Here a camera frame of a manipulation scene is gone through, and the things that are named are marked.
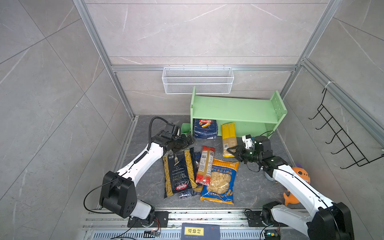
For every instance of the white wire mesh basket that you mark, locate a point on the white wire mesh basket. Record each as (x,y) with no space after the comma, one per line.
(199,80)

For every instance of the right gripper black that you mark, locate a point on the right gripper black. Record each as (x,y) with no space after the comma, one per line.
(238,153)

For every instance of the black penne pasta bag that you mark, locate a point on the black penne pasta bag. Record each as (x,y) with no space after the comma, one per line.
(179,172)

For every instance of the dark blue book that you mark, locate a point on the dark blue book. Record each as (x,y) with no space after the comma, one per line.
(200,232)

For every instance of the blue Barilla rigatoni box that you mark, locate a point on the blue Barilla rigatoni box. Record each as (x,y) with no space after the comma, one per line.
(205,129)

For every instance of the black wire hook rack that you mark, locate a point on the black wire hook rack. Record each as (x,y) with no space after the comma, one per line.
(339,133)

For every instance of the green two-tier shelf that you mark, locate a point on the green two-tier shelf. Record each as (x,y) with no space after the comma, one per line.
(251,117)

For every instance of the red spaghetti pack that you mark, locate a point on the red spaghetti pack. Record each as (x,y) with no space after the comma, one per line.
(205,166)

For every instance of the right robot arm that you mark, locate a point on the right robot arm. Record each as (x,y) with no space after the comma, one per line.
(325,220)

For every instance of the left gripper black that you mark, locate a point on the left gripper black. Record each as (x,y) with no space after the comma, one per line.
(185,142)

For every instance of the blue orecchiette pasta bag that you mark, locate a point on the blue orecchiette pasta bag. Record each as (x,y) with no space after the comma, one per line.
(221,188)

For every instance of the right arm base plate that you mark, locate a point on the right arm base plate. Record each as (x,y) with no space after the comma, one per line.
(261,219)

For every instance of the yellow spaghetti bag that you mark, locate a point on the yellow spaghetti bag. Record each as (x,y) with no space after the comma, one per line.
(229,138)

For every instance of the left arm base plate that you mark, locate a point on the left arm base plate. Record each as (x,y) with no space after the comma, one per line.
(160,217)

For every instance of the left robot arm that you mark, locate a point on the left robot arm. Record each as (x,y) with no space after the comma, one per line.
(118,190)

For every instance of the small green cup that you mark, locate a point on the small green cup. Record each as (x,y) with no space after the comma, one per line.
(186,128)

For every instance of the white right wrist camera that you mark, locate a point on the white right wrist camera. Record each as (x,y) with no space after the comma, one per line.
(248,141)

